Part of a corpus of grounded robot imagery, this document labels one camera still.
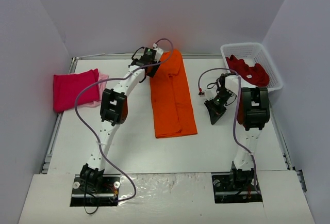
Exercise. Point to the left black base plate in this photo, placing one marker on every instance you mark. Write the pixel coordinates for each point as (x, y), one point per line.
(106, 195)

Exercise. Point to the magenta folded t shirt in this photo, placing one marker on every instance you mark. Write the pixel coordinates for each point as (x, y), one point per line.
(66, 88)

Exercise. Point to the orange t shirt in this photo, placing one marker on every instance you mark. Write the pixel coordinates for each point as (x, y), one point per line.
(170, 98)

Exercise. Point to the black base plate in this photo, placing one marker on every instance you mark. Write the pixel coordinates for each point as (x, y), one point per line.
(227, 189)
(106, 195)

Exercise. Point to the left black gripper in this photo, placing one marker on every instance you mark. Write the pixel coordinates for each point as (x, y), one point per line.
(152, 68)

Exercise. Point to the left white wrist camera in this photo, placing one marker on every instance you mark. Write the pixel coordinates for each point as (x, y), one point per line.
(159, 53)

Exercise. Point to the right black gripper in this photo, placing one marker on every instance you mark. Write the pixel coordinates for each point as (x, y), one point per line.
(215, 106)

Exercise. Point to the dark red t shirt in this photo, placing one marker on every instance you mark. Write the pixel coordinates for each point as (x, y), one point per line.
(255, 75)

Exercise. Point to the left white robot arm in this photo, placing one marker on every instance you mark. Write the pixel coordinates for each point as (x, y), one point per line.
(113, 113)

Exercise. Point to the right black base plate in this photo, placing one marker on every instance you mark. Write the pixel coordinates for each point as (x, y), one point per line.
(227, 189)

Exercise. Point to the pink folded t shirt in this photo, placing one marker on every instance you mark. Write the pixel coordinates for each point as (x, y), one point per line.
(101, 87)

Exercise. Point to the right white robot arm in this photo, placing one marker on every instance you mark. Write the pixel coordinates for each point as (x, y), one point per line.
(251, 114)

